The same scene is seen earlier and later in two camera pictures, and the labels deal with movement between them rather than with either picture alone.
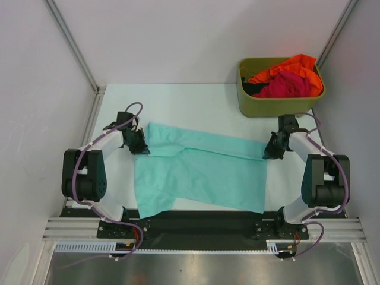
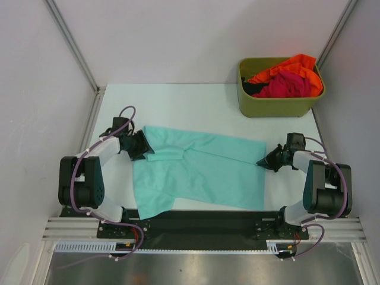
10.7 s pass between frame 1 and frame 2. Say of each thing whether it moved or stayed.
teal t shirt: stayed
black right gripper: moved
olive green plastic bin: stayed
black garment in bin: stayed
